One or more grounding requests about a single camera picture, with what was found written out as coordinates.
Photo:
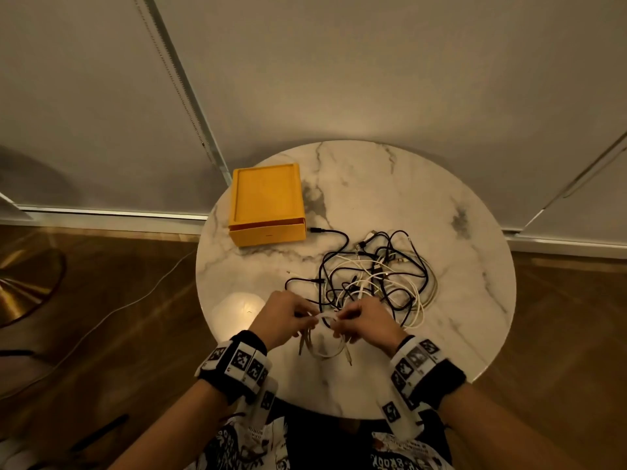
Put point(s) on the person's left hand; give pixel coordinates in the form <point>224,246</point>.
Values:
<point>284,315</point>

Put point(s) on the person's right hand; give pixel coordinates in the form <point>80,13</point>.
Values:
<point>372,323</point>

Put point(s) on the yellow box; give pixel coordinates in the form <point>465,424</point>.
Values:
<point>267,195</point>

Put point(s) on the person's left forearm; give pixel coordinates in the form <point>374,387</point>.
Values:
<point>186,425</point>

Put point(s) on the person's right forearm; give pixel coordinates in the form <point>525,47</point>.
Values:
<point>499,430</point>

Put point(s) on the black left wristband with markers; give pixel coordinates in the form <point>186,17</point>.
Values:
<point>223,381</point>

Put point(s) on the black wristband with markers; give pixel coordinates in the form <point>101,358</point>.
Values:
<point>223,381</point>
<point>441,386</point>

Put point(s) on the black right wristband with markers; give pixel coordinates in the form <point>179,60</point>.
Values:
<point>441,386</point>

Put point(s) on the white marble table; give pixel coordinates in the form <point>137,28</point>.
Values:
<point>392,190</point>

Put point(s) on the black floor object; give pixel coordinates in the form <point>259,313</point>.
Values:
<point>98,432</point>

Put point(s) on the metal blind track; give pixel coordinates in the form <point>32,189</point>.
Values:
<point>186,90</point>
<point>578,181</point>

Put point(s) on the gold lamp base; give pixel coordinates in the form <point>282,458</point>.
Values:
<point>24,288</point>

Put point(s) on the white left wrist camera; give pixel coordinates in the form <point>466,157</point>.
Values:
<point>267,401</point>

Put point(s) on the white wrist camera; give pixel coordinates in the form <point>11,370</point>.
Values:
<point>267,401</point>
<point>392,412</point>

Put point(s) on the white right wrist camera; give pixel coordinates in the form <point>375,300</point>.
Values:
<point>392,412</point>

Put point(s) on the metal bottom rail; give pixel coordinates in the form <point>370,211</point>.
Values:
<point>563,244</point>
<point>122,217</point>

